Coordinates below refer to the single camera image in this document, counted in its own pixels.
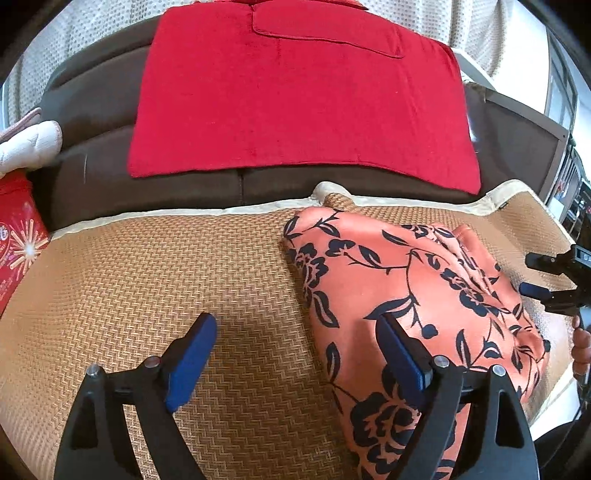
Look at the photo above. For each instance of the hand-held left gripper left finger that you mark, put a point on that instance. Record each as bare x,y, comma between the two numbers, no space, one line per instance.
191,364

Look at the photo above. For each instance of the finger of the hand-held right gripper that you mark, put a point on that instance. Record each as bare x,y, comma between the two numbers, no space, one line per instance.
545,297
549,264

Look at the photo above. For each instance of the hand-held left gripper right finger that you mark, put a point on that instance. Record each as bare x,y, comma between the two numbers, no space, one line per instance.
401,360

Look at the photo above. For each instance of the orange floral garment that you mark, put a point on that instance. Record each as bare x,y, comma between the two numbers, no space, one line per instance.
369,286

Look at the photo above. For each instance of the person's right hand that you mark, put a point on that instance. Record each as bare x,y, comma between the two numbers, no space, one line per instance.
582,346

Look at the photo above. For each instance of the woven sofa mat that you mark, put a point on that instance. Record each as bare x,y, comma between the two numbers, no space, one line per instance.
138,267

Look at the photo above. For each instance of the brown leather sofa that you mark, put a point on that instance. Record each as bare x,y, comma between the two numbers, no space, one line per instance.
92,184

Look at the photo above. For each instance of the red gift box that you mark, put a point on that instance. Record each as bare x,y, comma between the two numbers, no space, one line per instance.
18,240

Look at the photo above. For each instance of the beige dotted curtain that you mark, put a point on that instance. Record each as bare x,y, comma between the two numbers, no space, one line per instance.
475,27

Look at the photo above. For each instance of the folded floral quilt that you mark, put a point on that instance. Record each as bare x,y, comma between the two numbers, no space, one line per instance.
27,143

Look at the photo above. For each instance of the red towel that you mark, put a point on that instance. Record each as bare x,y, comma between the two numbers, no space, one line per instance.
286,101

